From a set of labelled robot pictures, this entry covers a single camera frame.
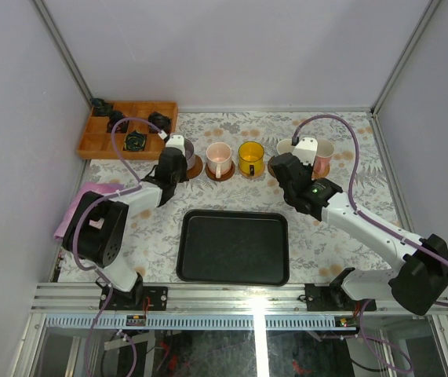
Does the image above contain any brown wooden coaster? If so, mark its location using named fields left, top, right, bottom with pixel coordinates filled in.
left=268, top=156, right=276, bottom=178
left=187, top=155, right=203, bottom=180
left=205, top=160, right=235, bottom=182

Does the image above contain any mauve mug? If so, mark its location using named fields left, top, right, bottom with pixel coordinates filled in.
left=184, top=139, right=195, bottom=170

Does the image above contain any blue mug cream inside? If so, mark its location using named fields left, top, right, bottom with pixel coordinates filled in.
left=276, top=138, right=295, bottom=156

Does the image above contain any pink mug cream inside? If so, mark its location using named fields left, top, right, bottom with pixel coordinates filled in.
left=314, top=139, right=334, bottom=174

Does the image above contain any yellow glass cup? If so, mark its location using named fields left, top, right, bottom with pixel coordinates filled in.
left=239, top=141, right=264, bottom=170

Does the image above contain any light pink mug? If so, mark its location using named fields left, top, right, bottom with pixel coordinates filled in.
left=206, top=142, right=232, bottom=179

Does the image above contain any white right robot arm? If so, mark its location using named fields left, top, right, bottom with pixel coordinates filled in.
left=271, top=152, right=448, bottom=316

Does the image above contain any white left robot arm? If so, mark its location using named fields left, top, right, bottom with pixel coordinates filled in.
left=62, top=147, right=188, bottom=310

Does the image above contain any dark rolled fabric bundle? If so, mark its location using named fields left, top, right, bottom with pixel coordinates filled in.
left=107, top=110, right=129, bottom=134
left=90, top=97, right=113, bottom=117
left=148, top=112, right=172, bottom=134

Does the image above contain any purple patterned cloth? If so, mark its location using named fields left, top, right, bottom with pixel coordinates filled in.
left=53, top=182, right=124, bottom=240

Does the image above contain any orange wooden divided tray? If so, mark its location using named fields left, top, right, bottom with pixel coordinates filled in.
left=77, top=101, right=178, bottom=160

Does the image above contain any black serving tray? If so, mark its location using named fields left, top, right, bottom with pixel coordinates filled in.
left=176, top=210, right=290, bottom=287

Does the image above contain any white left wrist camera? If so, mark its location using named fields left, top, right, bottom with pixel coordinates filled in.
left=163, top=134, right=185, bottom=154

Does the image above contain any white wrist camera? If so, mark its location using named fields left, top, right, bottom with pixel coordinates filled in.
left=163, top=134, right=185, bottom=154
left=292, top=137, right=318, bottom=166

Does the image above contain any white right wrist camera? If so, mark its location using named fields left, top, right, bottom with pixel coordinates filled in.
left=292, top=137, right=318, bottom=166

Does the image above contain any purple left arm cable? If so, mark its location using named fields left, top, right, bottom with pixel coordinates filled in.
left=72, top=117, right=169, bottom=377

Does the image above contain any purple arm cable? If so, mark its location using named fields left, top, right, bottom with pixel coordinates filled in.
left=72, top=117, right=169, bottom=377
left=292, top=114, right=448, bottom=372

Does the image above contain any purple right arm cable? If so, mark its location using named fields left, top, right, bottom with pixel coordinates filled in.
left=292, top=114, right=448, bottom=372

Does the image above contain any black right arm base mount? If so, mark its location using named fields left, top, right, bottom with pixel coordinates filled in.
left=297, top=274, right=366, bottom=313

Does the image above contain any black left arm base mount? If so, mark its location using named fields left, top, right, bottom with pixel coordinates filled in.
left=95, top=274, right=169, bottom=313

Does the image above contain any aluminium front frame rail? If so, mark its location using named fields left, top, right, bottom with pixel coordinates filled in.
left=31, top=280, right=448, bottom=315

